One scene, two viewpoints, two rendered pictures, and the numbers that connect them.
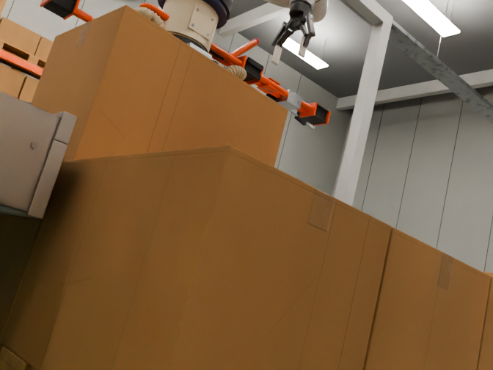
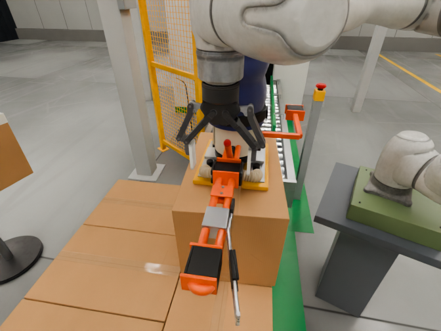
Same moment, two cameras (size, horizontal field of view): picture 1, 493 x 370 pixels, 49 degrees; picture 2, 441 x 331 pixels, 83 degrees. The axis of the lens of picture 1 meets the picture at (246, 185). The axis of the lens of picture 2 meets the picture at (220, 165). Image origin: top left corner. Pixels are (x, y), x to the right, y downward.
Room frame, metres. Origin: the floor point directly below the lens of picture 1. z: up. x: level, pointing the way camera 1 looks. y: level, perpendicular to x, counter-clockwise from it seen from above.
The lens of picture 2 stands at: (2.14, -0.37, 1.56)
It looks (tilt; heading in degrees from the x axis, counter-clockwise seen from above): 34 degrees down; 137
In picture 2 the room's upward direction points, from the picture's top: straight up
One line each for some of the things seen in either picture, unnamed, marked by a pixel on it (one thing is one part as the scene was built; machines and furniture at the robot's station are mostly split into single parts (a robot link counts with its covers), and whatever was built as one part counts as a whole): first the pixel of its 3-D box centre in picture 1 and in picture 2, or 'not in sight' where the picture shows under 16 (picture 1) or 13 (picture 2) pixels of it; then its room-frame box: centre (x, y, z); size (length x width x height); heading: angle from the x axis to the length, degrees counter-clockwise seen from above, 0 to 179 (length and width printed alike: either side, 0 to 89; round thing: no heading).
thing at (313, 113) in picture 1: (315, 114); (202, 266); (1.88, -0.18, 1.07); 0.08 x 0.07 x 0.05; 128
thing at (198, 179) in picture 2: not in sight; (212, 156); (1.44, 0.24, 0.97); 0.34 x 0.10 x 0.05; 128
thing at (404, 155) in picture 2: not in sight; (405, 158); (2.02, 0.78, 1.00); 0.18 x 0.16 x 0.22; 162
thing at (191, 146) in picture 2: (303, 47); (192, 154); (1.72, -0.07, 1.24); 0.03 x 0.01 x 0.07; 127
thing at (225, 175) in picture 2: (245, 70); (227, 172); (1.67, 0.10, 1.07); 0.10 x 0.08 x 0.06; 38
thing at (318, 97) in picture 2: not in sight; (306, 150); (1.33, 1.34, 0.50); 0.07 x 0.07 x 1.00; 38
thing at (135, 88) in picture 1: (156, 136); (233, 199); (1.52, 0.29, 0.74); 0.60 x 0.40 x 0.40; 131
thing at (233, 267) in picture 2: (292, 109); (235, 248); (1.89, -0.09, 1.07); 0.31 x 0.03 x 0.05; 141
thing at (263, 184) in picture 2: not in sight; (256, 160); (1.59, 0.36, 0.97); 0.34 x 0.10 x 0.05; 128
